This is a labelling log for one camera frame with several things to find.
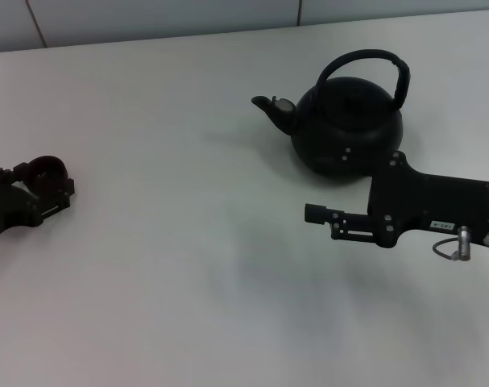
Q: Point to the black round teapot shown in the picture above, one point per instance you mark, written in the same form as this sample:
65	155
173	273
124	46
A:
349	121

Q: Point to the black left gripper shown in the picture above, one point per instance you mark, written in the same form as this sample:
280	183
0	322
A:
10	209

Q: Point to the dark brown teacup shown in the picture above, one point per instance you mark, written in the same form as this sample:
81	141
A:
46	177

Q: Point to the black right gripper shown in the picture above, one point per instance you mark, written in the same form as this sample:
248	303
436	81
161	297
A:
429	201

